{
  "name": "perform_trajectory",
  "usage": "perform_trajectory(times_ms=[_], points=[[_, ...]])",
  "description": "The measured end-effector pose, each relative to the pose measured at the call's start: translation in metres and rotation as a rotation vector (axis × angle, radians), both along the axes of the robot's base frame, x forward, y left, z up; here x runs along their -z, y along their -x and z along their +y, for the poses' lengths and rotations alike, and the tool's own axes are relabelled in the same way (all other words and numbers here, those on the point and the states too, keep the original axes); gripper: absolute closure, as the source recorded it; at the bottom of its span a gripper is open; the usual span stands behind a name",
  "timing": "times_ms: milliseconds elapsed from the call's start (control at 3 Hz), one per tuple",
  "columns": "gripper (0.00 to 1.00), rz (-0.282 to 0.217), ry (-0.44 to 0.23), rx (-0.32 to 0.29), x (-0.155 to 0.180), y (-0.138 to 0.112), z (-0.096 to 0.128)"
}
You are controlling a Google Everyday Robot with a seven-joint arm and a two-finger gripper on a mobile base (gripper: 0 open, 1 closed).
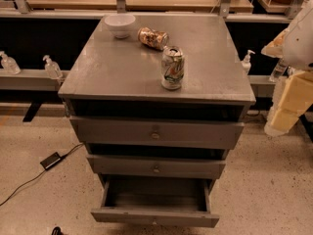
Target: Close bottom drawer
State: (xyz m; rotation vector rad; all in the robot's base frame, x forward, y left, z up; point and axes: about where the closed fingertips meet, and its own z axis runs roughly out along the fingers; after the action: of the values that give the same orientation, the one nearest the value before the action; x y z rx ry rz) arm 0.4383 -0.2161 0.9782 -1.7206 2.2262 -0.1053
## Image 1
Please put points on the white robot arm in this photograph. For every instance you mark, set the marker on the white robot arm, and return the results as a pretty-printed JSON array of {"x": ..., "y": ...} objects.
[{"x": 295, "y": 45}]

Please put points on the grey bottom drawer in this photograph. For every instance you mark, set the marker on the grey bottom drawer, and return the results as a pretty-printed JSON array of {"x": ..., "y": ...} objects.
[{"x": 156, "y": 201}]

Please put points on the clear water bottle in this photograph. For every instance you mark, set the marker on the clear water bottle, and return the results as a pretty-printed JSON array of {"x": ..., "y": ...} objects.
[{"x": 278, "y": 70}]

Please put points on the white green soda can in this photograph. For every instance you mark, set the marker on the white green soda can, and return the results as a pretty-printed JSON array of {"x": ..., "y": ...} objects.
[{"x": 172, "y": 67}]

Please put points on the grey metal shelf rail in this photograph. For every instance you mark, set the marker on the grey metal shelf rail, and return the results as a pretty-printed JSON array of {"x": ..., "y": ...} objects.
[{"x": 32, "y": 80}]

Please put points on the grey top drawer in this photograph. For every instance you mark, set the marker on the grey top drawer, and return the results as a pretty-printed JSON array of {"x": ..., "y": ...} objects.
[{"x": 167, "y": 133}]

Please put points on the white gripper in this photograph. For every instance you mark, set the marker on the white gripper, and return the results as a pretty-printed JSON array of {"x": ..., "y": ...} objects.
[{"x": 299, "y": 51}]

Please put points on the black power adapter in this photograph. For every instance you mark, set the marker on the black power adapter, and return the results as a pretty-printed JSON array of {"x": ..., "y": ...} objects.
[{"x": 51, "y": 161}]

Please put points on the white ceramic bowl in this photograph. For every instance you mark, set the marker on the white ceramic bowl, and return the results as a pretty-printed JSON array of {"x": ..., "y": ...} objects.
[{"x": 120, "y": 25}]

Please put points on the grey middle drawer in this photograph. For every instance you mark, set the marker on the grey middle drawer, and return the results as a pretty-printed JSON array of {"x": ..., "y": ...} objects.
[{"x": 153, "y": 166}]

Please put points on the sanitizer pump bottle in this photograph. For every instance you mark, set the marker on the sanitizer pump bottle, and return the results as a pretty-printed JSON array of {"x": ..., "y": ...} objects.
[
  {"x": 246, "y": 61},
  {"x": 52, "y": 68}
]

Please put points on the grey drawer cabinet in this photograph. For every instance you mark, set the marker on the grey drawer cabinet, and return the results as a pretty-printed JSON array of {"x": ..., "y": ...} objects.
[{"x": 121, "y": 78}]

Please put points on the grey drawer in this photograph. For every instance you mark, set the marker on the grey drawer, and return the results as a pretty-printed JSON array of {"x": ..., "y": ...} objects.
[
  {"x": 153, "y": 166},
  {"x": 156, "y": 201},
  {"x": 167, "y": 133}
]

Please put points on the black object at bottom edge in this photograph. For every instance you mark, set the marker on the black object at bottom edge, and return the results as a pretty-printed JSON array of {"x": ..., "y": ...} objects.
[{"x": 57, "y": 231}]

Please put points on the left sanitizer pump bottle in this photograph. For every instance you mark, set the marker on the left sanitizer pump bottle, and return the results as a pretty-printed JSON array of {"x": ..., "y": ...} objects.
[{"x": 52, "y": 68}]

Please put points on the right sanitizer pump bottle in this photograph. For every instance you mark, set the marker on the right sanitizer pump bottle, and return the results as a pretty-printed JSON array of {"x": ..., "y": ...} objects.
[{"x": 246, "y": 61}]

